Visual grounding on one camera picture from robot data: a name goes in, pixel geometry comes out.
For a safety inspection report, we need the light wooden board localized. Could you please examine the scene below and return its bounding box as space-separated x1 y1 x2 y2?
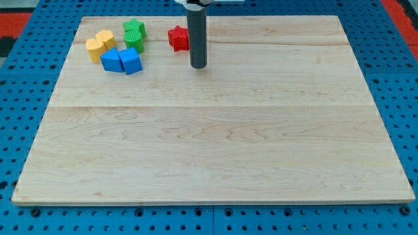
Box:
12 16 415 206

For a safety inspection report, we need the red star block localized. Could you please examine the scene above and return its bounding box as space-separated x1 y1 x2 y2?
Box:
167 25 189 52

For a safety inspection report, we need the blue cube block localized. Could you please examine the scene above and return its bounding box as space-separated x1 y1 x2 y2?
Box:
118 48 143 75

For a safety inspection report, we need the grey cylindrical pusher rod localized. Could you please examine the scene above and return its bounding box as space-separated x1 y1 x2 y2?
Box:
186 4 207 69

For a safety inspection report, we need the green cylinder block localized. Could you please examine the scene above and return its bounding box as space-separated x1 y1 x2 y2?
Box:
124 31 144 54

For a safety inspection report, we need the blue triangular block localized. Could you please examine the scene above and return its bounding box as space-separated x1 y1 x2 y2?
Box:
100 47 125 72

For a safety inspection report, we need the green star block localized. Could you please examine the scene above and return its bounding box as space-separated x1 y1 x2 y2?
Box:
123 19 147 38

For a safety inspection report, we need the yellow hexagon block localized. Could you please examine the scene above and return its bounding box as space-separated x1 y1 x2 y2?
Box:
95 30 117 50

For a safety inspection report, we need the yellow heart block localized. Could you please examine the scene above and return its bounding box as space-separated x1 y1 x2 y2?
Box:
85 39 107 63

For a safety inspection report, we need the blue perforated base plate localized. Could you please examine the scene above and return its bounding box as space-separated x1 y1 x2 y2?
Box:
1 0 417 234

